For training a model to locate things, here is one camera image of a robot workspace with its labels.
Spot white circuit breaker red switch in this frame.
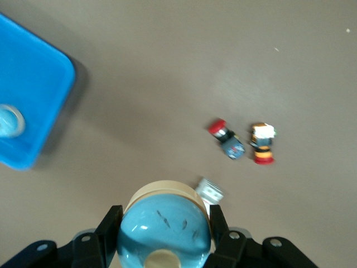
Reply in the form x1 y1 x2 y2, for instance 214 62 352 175
194 178 225 221

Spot red push button grey block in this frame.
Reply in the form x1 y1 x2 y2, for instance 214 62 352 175
207 118 247 161

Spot blue plastic tray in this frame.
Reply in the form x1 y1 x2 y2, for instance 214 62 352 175
0 12 76 171

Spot blue dome call bell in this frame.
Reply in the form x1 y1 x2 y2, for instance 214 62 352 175
0 103 26 139
116 180 217 268

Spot orange emergency stop button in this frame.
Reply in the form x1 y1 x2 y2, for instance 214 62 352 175
249 122 277 166

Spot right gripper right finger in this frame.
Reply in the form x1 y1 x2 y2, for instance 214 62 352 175
205 204 319 268

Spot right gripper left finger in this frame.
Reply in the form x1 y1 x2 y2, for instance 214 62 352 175
0 204 124 268

